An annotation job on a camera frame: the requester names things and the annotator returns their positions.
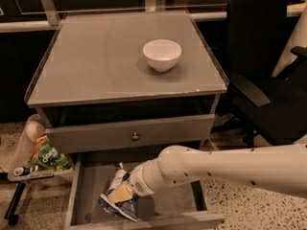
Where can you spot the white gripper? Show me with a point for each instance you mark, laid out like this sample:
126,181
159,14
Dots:
136,181

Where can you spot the blue chip bag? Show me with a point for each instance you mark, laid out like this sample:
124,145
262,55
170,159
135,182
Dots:
127,209

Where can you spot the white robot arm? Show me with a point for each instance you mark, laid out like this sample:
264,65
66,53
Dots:
281,169

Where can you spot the grey upper drawer with knob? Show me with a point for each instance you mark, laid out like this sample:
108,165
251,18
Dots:
70,139

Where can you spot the open grey middle drawer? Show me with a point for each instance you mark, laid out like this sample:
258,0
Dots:
179,208

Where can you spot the green snack bag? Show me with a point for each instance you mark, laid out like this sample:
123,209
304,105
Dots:
46,156

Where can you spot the grey wooden drawer cabinet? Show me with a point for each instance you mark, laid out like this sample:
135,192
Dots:
95,73

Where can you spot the clear plastic side bin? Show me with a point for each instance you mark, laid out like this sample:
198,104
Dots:
22,157

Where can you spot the silver soda can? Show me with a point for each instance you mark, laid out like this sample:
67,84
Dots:
21,171

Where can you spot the black stand leg with wheel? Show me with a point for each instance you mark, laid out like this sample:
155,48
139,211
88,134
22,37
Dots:
11,217

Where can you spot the white ceramic bowl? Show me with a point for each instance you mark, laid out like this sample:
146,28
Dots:
162,54

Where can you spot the black office chair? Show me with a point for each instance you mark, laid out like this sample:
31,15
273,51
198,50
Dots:
267,105

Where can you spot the grey metal wall rail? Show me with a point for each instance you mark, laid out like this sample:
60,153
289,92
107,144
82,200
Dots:
19,16

